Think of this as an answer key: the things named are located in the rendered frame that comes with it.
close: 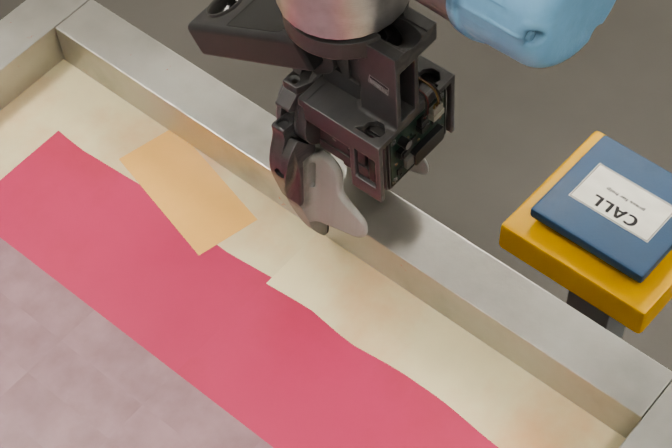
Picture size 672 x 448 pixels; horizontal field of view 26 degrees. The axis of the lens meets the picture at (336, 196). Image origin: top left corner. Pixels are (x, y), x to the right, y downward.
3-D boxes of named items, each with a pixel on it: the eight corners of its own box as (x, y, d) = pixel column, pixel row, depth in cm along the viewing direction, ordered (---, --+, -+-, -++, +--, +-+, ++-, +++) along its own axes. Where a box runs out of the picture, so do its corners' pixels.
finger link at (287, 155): (285, 218, 91) (290, 115, 85) (267, 206, 92) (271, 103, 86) (334, 179, 94) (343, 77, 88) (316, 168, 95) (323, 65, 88)
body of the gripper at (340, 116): (378, 213, 87) (370, 80, 77) (271, 143, 90) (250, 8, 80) (457, 134, 90) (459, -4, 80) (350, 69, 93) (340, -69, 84)
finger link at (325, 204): (348, 292, 94) (358, 192, 87) (280, 245, 96) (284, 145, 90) (379, 266, 95) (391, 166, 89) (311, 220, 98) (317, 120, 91)
